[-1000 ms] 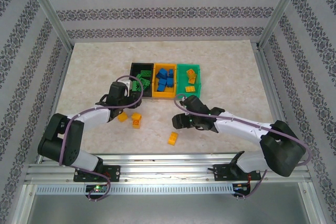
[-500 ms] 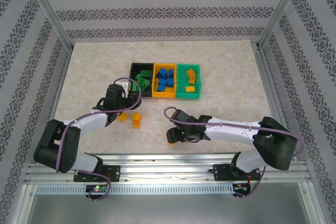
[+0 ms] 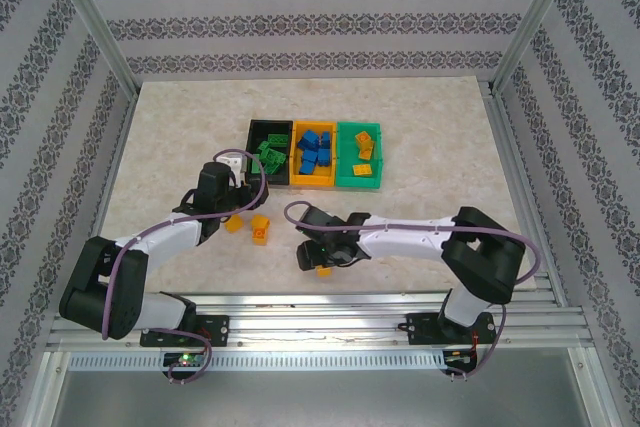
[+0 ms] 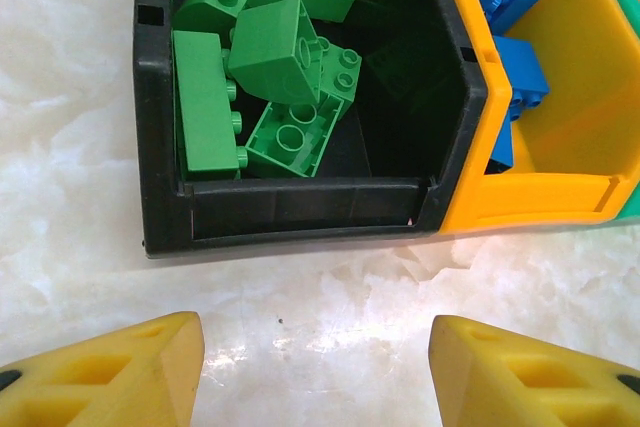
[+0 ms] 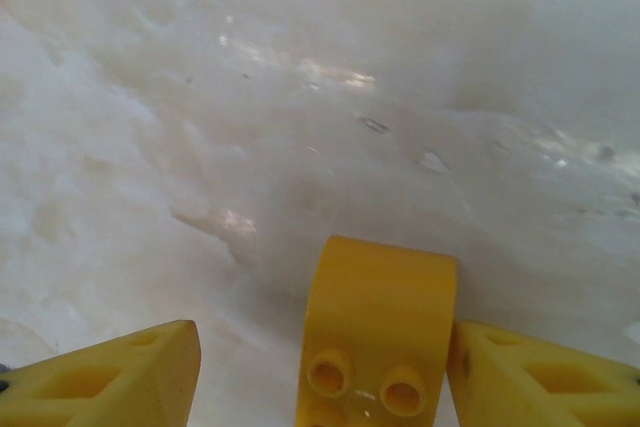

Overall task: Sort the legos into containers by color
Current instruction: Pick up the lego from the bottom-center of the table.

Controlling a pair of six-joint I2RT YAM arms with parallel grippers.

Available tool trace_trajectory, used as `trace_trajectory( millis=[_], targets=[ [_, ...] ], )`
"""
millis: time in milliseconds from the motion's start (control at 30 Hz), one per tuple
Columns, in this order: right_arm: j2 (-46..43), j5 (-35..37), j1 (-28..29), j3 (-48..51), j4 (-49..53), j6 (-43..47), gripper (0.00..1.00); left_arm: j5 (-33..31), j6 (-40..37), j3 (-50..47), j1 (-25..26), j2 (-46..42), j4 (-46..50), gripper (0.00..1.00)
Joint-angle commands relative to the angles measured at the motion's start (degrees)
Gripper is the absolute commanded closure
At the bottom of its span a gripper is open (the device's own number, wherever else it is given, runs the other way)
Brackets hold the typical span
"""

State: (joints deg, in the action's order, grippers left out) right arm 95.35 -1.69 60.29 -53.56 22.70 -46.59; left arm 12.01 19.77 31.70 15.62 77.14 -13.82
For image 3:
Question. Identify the green sloped lego brick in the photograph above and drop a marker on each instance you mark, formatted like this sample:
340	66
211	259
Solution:
263	147

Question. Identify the black plastic bin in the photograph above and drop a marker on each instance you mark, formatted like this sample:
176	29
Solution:
255	132

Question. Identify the yellow plastic bin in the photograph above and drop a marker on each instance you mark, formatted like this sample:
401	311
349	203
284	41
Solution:
312	179

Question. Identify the blue lego brick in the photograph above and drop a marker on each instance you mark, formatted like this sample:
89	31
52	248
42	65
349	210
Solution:
325	157
310	138
307	167
309	153
326	140

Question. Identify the green plastic bin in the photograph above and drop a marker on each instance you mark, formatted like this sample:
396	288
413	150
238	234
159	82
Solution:
347	157

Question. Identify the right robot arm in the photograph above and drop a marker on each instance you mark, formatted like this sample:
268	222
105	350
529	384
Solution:
480	257

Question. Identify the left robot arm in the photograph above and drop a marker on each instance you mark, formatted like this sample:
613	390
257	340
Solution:
100	297

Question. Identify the orange lego brick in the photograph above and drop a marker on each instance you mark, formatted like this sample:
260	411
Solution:
259	236

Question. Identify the small circuit board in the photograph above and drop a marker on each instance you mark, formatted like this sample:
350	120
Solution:
460	358

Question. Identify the circuit board with green light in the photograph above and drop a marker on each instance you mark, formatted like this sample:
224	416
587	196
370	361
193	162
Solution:
185	359

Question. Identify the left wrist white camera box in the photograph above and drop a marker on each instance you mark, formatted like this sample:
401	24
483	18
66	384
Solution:
230	162

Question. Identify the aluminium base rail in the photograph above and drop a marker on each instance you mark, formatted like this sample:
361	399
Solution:
320	327

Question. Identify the left aluminium side rail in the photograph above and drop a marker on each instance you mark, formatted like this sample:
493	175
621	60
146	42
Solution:
116	147

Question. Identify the aluminium side rail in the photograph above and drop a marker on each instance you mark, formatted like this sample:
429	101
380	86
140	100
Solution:
116	147
509	147

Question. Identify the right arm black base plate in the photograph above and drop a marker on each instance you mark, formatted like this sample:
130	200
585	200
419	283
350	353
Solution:
422	329

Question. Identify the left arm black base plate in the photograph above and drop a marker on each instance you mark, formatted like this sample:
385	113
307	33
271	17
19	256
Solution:
217	329

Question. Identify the right aluminium side rail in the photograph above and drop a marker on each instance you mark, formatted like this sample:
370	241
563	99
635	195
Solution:
509	147

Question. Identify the left aluminium frame post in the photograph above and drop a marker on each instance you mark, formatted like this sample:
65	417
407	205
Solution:
93	17

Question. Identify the aluminium frame post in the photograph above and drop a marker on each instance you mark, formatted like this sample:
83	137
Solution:
93	17
533	17

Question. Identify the right aluminium frame post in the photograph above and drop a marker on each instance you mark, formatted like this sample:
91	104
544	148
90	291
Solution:
533	17

